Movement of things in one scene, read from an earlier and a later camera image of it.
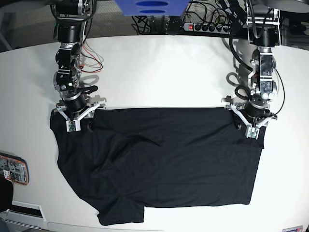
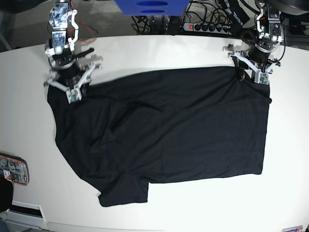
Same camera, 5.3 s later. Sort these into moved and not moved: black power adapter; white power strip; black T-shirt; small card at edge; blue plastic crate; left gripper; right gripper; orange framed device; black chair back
Moved: right gripper; black T-shirt; left gripper
Not moved: small card at edge; blue plastic crate; orange framed device; white power strip; black power adapter; black chair back
